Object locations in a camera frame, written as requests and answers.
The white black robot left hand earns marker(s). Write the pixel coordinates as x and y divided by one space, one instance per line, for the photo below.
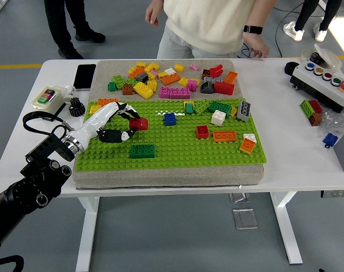
101 116

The person's right hand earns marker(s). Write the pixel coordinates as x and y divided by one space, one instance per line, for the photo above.
153 12

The person's left hand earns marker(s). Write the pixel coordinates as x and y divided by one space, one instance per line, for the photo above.
256 44

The red curved-top brick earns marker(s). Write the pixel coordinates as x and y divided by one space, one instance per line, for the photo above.
140 124

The smartphone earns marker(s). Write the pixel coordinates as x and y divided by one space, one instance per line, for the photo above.
84 77

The dark green eight-stud brick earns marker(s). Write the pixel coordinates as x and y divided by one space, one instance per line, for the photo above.
220 107
142 151

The blue four-stud brick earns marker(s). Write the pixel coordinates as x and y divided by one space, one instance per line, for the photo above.
169 119

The green studded baseplate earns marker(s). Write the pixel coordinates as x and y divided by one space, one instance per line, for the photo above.
183 154

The person's left forearm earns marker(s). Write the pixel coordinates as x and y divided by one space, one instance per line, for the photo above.
259 12

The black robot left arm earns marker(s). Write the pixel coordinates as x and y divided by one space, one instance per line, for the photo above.
33 181

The yellow four-stud brick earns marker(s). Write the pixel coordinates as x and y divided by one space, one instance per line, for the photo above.
93 110
152 85
183 81
179 67

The orange eight-stud brick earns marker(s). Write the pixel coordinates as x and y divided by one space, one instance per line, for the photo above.
170 80
106 101

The small dark green brick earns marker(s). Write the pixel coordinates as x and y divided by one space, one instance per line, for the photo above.
112 86

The brown four-stud brick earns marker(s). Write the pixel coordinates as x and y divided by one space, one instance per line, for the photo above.
128 90

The lime green stud brick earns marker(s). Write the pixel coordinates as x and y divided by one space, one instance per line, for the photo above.
118 82

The orange stud brick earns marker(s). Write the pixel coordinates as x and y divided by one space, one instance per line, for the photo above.
135 72
230 77

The red stud brick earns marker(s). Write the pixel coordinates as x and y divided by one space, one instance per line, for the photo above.
316 106
216 70

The large yellow rounded brick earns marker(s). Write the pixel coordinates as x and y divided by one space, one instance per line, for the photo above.
142 90

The yellow stud brick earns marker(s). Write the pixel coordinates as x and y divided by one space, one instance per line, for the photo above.
161 74
141 64
152 67

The large red brick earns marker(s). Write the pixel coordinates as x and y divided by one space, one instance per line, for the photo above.
224 88

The grey flat stud brick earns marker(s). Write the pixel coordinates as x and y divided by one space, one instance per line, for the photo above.
212 79

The black grey sloped brick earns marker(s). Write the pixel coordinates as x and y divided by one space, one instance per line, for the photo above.
207 88
142 77

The dark brown brick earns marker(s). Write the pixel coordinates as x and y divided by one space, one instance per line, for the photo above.
205 73

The small pink brick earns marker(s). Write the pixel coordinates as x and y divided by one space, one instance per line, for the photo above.
193 67
154 72

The small white brick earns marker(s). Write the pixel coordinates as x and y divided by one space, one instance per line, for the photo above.
169 71

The small yellow tilted brick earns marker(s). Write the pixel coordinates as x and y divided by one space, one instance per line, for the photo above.
233 112

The pink four-stud brick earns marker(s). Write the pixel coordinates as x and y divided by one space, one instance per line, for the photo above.
192 85

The pink long brick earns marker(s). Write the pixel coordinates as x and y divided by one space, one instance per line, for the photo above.
174 93

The white four-stud brick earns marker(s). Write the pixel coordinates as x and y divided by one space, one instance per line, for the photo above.
218 118

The lime green flat brick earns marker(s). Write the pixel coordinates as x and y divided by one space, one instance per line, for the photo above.
201 107

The yellow hollow brick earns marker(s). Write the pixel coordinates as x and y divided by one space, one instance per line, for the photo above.
187 101

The small teal green brick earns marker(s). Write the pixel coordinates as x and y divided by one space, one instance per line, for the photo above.
188 108

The white sloped brick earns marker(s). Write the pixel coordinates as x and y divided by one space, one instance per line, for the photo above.
249 137

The orange brick with yellow base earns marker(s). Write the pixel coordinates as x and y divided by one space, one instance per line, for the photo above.
246 146

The blue brick keyring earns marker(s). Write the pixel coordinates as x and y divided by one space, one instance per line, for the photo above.
330 139

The black wrist watch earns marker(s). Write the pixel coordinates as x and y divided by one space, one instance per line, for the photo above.
253 29

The black gear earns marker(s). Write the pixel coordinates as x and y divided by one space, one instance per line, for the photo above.
76 107

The small white plastic part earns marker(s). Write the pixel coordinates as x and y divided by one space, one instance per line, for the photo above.
69 90

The person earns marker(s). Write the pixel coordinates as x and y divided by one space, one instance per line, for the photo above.
57 22
305 14
211 25

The white button control box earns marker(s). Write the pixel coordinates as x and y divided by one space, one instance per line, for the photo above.
319 85

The white round lidded container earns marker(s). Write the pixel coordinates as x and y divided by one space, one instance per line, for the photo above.
330 58

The grey foam mat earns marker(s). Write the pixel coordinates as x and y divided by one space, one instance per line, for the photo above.
166 177

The white table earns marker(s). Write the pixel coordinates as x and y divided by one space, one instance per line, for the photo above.
288 127

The clear plastic bag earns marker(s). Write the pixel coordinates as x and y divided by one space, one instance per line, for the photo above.
336 120

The clear floor socket cover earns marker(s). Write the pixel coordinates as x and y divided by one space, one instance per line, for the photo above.
239 197
245 218

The table height control panel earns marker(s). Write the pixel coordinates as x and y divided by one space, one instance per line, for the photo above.
336 193

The cream switch box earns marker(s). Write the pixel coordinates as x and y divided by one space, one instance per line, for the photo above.
48 97

